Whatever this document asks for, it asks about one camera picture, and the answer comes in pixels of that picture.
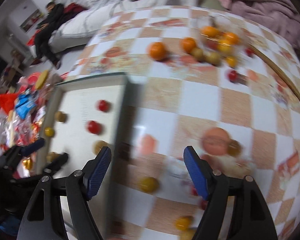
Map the yellow tomato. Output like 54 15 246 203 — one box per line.
225 56 238 68
175 216 193 231
44 127 55 137

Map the yellow-brown fruit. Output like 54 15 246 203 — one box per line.
139 177 160 193

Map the red tomato with stem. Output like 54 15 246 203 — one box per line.
227 69 238 83

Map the large brown longan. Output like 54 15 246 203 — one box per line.
93 140 108 155

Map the red cherry tomato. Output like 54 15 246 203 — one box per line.
87 120 102 134

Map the pile of snack packets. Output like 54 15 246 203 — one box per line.
0 69 56 178

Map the white tray box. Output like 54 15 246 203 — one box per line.
36 72 137 240

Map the red tomato at bottom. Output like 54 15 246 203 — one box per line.
199 199 208 210

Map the blue snack packet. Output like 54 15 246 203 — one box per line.
14 94 37 120

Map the jar with wooden lid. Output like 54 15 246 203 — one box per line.
34 70 59 90

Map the person in black clothes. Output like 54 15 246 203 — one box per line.
34 2 64 69

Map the orange mandarin far left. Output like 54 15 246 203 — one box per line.
148 42 168 61

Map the long wooden stick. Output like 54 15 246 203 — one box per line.
248 43 300 102

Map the yellow tomato below bowl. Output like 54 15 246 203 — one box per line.
225 56 238 68

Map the red tomato by stick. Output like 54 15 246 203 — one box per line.
245 47 254 57

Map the white sofa cover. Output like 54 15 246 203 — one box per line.
49 0 198 53

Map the yellow fruit in bowl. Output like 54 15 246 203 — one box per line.
217 40 234 56

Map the orange mandarin near bowl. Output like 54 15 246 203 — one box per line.
181 37 197 54

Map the orange in bowl right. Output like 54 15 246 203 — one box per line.
223 32 241 45

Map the orange in bowl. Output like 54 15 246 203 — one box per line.
200 25 219 38
223 32 241 45

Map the clear glass fruit bowl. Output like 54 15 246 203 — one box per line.
194 14 244 57

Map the orange in bowl left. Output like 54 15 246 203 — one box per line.
200 25 219 38

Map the pink fleece blanket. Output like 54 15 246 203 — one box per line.
219 0 300 51

